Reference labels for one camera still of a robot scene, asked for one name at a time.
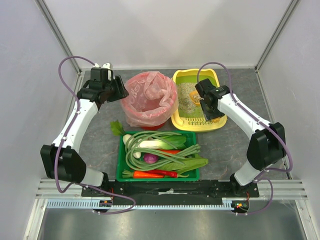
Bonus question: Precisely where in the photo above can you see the orange litter scoop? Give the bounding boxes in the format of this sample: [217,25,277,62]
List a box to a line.
[189,90,221,124]

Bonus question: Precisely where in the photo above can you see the yellow litter box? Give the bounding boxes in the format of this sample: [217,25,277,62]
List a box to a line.
[171,68,227,132]

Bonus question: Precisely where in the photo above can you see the pink plastic bin liner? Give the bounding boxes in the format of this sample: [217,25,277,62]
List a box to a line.
[121,71,179,127]

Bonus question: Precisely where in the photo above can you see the red trash bin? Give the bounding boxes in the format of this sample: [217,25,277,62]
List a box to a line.
[141,122,165,131]

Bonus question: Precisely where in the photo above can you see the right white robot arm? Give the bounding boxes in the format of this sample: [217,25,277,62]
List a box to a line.
[195,78,287,193]

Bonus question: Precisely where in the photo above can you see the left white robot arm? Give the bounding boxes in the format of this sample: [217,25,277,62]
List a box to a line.
[40,63,129,193]

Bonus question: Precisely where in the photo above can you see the grey cat litter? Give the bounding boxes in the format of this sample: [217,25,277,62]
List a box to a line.
[177,82,204,118]

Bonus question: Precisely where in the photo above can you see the green vegetable tray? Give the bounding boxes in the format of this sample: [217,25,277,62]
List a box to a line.
[116,131,201,182]

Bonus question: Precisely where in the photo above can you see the white radish with leaves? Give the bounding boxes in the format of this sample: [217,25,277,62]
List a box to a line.
[110,120,132,145]

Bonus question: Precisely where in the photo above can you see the green bok choy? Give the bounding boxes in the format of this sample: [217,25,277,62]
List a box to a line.
[160,135,187,150]

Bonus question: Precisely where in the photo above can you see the green long beans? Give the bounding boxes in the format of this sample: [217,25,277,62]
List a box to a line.
[124,131,200,171]

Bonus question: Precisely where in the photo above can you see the white green leek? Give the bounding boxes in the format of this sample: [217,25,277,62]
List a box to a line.
[138,139,175,150]

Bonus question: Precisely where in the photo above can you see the orange carrot middle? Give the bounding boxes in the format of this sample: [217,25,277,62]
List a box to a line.
[159,149,181,156]

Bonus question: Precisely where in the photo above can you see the orange carrot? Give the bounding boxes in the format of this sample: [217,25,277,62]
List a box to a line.
[122,170,164,179]
[159,149,181,156]

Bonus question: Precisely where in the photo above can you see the green lettuce leaf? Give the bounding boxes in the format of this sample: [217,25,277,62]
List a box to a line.
[158,155,209,174]

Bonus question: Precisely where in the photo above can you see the white small mushroom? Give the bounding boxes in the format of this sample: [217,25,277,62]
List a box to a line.
[133,152,142,159]

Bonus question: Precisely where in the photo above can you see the purple onion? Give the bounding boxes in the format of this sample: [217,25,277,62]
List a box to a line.
[143,153,159,164]

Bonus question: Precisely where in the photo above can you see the red chili pepper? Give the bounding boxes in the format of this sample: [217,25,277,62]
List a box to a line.
[148,169,189,178]

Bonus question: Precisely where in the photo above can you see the orange carrot front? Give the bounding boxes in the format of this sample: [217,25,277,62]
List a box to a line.
[122,170,164,179]

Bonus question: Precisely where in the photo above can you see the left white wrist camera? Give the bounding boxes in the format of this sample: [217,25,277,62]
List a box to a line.
[93,62,113,71]

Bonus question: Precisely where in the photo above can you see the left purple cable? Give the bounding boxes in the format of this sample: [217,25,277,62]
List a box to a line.
[53,55,101,194]

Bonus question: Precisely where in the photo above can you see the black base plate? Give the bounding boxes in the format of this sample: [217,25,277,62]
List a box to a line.
[81,180,260,201]

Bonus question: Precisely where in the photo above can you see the grey slotted cable duct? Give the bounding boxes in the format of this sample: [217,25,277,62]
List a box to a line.
[46,199,236,211]

